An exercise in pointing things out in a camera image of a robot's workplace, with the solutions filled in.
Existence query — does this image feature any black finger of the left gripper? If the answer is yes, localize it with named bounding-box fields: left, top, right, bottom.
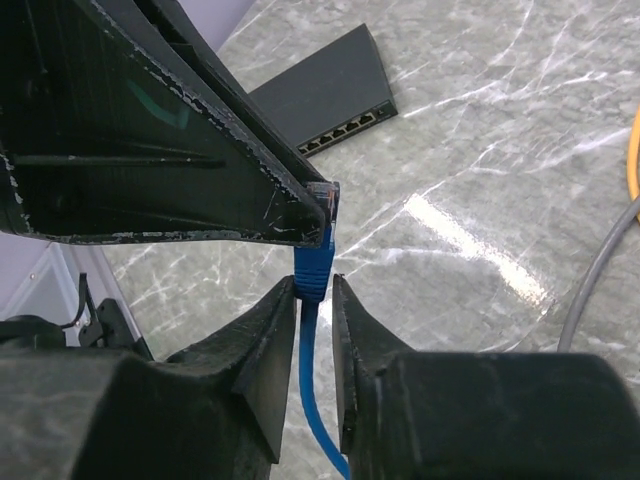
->
left=1, top=1, right=330, bottom=247

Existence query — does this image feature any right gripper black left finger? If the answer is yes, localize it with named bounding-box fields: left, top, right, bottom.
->
left=1, top=277, right=296, bottom=479

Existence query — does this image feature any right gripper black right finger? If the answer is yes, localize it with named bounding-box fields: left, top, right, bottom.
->
left=332, top=276, right=639, bottom=479

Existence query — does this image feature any blue ethernet cable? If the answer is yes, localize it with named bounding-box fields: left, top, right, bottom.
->
left=292, top=180, right=351, bottom=480

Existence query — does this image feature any grey ethernet cable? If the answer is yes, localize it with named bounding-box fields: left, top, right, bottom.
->
left=555, top=194, right=640, bottom=354

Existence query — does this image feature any yellow ethernet cable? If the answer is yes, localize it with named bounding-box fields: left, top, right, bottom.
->
left=626, top=104, right=640, bottom=201

